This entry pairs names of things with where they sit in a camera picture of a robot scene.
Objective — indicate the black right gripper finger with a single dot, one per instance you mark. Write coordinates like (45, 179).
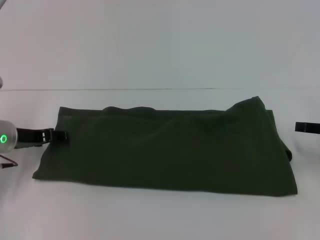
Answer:
(307, 127)

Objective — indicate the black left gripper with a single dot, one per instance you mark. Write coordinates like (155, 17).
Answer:
(32, 137)

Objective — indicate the dark green shirt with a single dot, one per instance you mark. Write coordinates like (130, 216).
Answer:
(162, 150)

